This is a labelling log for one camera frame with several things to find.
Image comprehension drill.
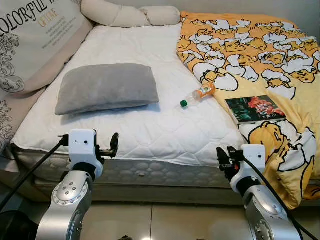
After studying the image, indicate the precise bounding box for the dark green red book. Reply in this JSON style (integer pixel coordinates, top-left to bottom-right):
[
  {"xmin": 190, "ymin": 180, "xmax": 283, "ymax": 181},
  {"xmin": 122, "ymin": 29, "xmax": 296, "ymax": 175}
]
[{"xmin": 225, "ymin": 95, "xmax": 287, "ymax": 124}]

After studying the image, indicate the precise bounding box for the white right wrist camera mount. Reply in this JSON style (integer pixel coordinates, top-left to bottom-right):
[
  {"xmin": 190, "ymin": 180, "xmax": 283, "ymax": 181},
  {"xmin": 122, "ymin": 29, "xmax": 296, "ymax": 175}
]
[{"xmin": 241, "ymin": 144, "xmax": 266, "ymax": 181}]

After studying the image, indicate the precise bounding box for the grey lettered headboard cushion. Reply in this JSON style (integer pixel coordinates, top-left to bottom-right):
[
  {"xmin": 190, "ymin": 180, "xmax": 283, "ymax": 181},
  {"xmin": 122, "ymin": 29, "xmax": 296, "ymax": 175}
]
[{"xmin": 0, "ymin": 0, "xmax": 94, "ymax": 151}]

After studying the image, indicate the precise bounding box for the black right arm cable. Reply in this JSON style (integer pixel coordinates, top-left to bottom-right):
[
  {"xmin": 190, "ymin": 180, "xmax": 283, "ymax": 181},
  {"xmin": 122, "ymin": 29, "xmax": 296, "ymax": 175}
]
[{"xmin": 242, "ymin": 157, "xmax": 318, "ymax": 240}]

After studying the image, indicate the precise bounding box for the beige knotted bolster pillow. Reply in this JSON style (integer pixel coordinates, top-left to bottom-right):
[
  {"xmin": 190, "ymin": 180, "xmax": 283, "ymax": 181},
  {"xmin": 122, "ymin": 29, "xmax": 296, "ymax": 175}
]
[{"xmin": 80, "ymin": 0, "xmax": 182, "ymax": 28}]

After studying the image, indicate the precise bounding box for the white quilted mattress pad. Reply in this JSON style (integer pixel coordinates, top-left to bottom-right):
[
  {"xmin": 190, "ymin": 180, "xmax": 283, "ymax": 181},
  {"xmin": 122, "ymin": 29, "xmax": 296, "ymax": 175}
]
[{"xmin": 11, "ymin": 22, "xmax": 248, "ymax": 167}]

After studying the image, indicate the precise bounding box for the plastic bottle orange label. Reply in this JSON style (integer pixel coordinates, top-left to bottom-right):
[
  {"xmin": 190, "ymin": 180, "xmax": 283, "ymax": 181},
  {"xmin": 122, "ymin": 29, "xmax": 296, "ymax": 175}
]
[{"xmin": 180, "ymin": 82, "xmax": 217, "ymax": 108}]

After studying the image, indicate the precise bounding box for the yellow cartoon egg print blanket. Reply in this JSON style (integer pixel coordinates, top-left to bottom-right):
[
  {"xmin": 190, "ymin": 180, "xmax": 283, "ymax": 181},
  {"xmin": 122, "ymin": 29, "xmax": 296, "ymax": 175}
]
[{"xmin": 176, "ymin": 11, "xmax": 320, "ymax": 210}]

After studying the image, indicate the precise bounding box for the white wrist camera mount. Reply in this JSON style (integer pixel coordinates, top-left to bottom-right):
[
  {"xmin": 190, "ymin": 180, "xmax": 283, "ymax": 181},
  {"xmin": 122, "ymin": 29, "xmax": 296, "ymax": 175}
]
[
  {"xmin": 241, "ymin": 144, "xmax": 266, "ymax": 181},
  {"xmin": 68, "ymin": 129, "xmax": 97, "ymax": 166}
]

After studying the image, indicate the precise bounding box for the grey quilted mattress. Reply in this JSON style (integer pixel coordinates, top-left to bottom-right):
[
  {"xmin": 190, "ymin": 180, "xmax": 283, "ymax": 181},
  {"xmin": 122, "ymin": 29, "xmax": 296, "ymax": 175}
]
[{"xmin": 10, "ymin": 144, "xmax": 261, "ymax": 190}]

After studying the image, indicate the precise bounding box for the grey bed frame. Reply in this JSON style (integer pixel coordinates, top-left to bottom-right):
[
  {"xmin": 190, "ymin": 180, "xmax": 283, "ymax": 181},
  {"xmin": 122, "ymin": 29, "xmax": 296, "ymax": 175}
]
[{"xmin": 30, "ymin": 180, "xmax": 320, "ymax": 206}]

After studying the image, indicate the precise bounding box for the grey rectangular pillow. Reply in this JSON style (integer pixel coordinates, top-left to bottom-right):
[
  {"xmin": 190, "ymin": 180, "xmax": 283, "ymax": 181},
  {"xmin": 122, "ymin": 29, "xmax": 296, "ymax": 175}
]
[{"xmin": 55, "ymin": 63, "xmax": 160, "ymax": 116}]

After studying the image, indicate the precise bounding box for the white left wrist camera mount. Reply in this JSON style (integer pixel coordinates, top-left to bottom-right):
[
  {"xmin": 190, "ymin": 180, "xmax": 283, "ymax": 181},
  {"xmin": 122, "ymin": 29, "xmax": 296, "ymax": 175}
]
[{"xmin": 68, "ymin": 129, "xmax": 97, "ymax": 166}]

